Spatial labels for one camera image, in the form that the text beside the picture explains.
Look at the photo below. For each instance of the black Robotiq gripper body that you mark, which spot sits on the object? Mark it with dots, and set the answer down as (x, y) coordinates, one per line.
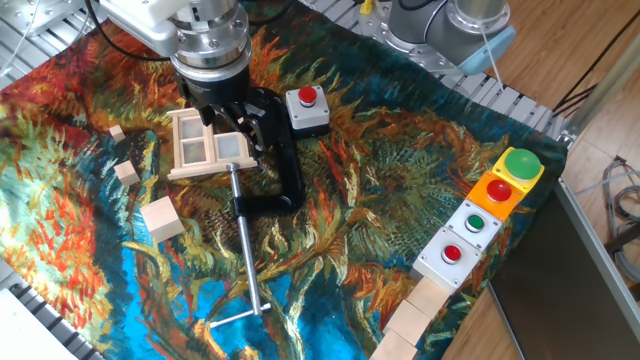
(215, 92)

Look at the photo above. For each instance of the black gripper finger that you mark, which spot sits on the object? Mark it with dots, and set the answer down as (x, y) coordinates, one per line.
(252, 125)
(207, 115)

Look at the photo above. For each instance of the small wooden sliding window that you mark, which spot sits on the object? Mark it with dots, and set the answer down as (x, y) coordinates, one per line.
(192, 150)

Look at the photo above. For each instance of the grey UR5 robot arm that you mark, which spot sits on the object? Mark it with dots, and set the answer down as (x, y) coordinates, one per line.
(210, 30)

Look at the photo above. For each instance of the black C-clamp with steel screw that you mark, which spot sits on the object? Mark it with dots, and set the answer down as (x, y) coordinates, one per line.
(290, 165)

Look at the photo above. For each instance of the grey box with red button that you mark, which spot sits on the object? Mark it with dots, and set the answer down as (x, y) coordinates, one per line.
(450, 257)
(307, 112)

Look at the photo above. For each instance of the tiny wooden cube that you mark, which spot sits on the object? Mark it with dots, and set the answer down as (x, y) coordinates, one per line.
(117, 133)

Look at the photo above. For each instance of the medium wooden cube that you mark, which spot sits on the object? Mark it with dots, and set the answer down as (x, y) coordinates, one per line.
(126, 173)

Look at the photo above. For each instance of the large wooden cube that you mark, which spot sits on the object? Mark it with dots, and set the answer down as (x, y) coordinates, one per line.
(161, 219)

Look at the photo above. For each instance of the colourful sunflower painting cloth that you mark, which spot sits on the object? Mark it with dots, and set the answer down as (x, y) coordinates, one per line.
(375, 150)

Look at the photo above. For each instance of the yellow plastic piece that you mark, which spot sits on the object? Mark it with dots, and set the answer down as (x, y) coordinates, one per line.
(366, 6)

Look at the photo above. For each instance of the grey box with green button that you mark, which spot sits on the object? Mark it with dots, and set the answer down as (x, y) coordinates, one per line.
(474, 223)

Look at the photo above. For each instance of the wooden block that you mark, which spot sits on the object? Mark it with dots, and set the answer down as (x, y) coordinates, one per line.
(392, 349)
(407, 322)
(427, 297)

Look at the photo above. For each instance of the orange box with red button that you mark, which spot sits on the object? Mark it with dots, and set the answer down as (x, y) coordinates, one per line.
(492, 197)

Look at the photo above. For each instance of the yellow box green mushroom button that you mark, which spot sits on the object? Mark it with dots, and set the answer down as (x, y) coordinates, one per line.
(521, 165)

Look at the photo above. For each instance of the dark flat panel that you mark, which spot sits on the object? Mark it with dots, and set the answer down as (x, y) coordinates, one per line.
(555, 285)

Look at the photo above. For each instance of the aluminium frame post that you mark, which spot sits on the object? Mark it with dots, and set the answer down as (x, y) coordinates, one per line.
(600, 90)

